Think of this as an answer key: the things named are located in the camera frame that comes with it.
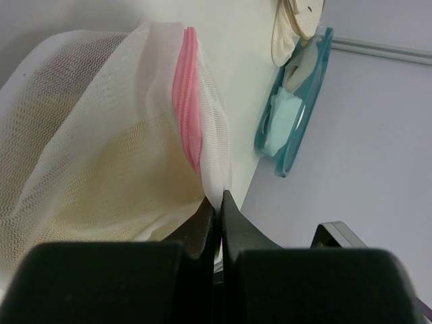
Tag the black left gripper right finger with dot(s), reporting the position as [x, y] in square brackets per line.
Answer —
[266, 283]

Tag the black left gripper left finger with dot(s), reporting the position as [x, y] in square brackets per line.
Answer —
[170, 281]

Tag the white pink-zip mesh laundry bag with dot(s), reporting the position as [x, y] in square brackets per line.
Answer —
[109, 136]

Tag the white bra in basket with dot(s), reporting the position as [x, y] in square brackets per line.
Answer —
[283, 112]

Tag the beige round laundry bag rear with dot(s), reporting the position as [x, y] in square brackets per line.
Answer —
[295, 20]

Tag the teal plastic basket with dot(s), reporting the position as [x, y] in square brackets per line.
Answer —
[308, 92]

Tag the right aluminium frame post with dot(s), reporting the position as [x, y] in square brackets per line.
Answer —
[391, 52]

